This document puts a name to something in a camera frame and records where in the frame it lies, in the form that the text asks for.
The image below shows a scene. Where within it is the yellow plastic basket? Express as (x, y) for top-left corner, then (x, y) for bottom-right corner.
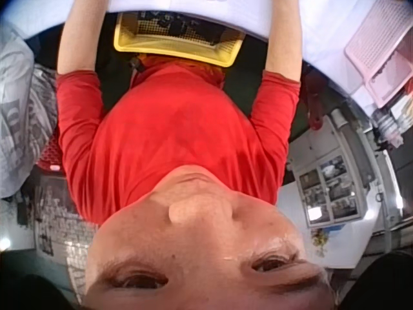
(113, 11), (247, 68)

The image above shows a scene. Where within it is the white cabinet with photos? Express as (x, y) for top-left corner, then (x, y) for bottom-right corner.
(283, 109), (401, 269)

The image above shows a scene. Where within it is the white table edge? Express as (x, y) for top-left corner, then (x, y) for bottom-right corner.
(106, 0), (270, 41)

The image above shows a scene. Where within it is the red plastic crate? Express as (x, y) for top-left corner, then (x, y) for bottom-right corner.
(35, 132), (65, 174)

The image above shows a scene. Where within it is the grey patterned cloth heap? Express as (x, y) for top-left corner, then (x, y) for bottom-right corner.
(0, 25), (59, 198)

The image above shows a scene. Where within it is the pink plastic basket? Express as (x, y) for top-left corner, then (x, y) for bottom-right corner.
(343, 0), (413, 109)

